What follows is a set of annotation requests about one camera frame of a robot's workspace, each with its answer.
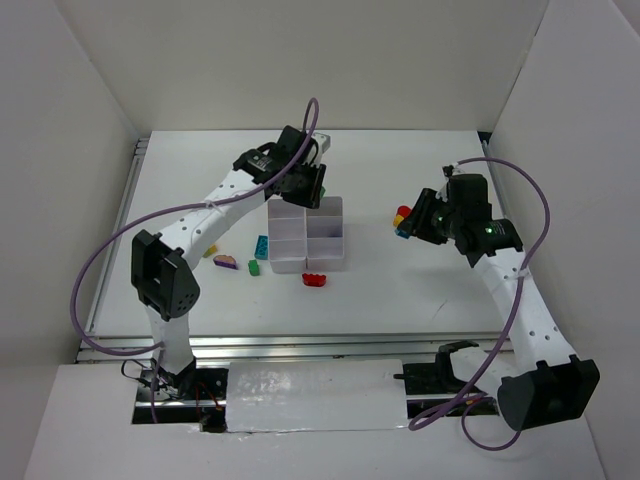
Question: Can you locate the left white divided container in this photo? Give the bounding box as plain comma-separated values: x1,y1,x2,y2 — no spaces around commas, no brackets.
267,199,307,274

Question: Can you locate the white taped front panel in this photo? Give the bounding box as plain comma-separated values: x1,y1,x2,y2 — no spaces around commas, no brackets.
225,359,408,433

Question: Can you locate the aluminium table rail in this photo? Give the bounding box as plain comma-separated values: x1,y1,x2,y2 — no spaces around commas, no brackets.
74,333,506,361

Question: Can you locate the small green lego brick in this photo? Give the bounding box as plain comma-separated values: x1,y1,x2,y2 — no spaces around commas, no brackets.
248,259,261,276

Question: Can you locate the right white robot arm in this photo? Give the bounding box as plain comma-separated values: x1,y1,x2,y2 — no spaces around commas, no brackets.
396,173,600,432

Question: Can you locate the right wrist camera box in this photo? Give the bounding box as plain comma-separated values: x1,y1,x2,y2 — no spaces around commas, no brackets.
438,165,457,203

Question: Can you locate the purple arched lego with print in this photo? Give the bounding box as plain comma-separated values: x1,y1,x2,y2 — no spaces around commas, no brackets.
213,254,238,270

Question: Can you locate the yellow and lime lego stack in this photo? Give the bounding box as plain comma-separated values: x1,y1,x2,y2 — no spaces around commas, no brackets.
203,245,218,258

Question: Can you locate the red round lego brick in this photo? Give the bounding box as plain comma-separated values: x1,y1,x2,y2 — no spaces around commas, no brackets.
396,205,412,218

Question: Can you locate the right white divided container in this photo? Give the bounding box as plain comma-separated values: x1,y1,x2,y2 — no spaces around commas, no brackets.
305,196,345,272

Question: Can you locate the red arched lego brick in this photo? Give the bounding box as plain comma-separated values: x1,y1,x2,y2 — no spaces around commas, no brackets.
301,273,327,288

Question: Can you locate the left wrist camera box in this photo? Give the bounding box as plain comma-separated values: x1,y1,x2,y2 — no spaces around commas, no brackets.
312,132,331,157

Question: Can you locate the teal lego brick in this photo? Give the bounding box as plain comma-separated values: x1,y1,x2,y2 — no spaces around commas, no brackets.
254,235,269,260

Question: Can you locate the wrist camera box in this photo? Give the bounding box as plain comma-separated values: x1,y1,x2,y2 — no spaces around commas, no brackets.
438,165,457,203
312,132,331,157

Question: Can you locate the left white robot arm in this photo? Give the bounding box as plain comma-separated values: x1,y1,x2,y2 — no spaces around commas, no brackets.
131,126,331,396

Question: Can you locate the white divided container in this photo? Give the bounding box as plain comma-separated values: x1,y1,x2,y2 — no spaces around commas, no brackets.
267,199,307,274
305,196,345,272

